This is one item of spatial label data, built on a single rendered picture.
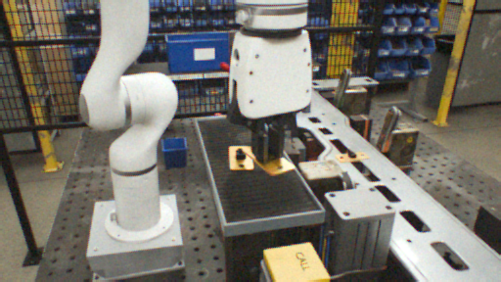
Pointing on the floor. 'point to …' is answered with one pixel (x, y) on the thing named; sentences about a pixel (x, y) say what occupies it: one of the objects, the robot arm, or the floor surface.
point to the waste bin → (439, 60)
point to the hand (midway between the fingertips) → (267, 143)
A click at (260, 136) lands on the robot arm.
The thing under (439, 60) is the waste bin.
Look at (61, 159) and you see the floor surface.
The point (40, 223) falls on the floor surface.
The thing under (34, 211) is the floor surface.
